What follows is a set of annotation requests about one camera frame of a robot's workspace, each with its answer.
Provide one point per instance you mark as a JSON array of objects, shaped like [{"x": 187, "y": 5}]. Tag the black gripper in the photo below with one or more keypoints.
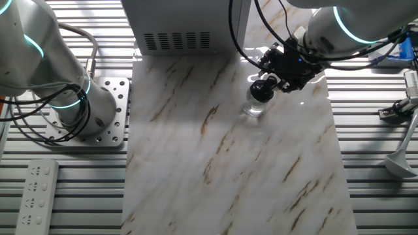
[{"x": 292, "y": 65}]

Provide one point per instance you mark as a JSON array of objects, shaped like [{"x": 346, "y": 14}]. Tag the small clear glass jar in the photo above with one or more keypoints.
[{"x": 253, "y": 107}]

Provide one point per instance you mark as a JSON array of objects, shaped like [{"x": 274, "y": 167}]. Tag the white marble pattern board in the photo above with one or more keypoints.
[{"x": 228, "y": 163}]

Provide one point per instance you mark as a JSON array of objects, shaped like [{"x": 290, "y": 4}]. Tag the silver metal vented box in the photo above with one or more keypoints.
[{"x": 170, "y": 16}]

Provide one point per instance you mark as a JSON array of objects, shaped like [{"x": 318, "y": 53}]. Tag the blue white tissue pack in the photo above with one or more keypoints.
[{"x": 405, "y": 50}]

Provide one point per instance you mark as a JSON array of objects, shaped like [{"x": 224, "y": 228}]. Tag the grey plastic ladle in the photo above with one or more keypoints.
[{"x": 396, "y": 166}]

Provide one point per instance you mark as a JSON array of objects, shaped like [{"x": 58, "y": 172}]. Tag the white power strip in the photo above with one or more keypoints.
[{"x": 37, "y": 196}]

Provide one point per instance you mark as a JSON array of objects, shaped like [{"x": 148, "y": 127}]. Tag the silver ribbed depth camera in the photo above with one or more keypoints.
[{"x": 412, "y": 83}]

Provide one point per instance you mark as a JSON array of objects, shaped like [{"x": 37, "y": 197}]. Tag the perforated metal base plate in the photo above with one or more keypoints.
[{"x": 117, "y": 98}]

